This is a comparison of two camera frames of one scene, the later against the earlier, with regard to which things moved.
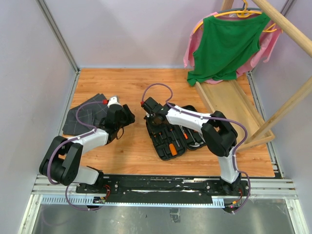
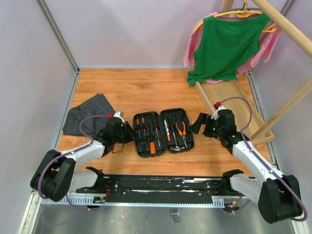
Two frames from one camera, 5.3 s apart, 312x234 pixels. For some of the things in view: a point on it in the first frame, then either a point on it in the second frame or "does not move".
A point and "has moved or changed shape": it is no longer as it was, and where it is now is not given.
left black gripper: [129, 117] to [131, 134]
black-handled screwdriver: [175, 138] has moved or changed shape
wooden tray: [231, 98] does not move
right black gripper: [157, 130] to [202, 119]
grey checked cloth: [91, 114] does not move
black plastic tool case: [172, 139] has moved or changed shape
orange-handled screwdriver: [172, 149] to [152, 148]
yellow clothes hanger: [242, 13] does not move
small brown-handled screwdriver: [154, 136] to [137, 122]
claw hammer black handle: [197, 144] to [176, 147]
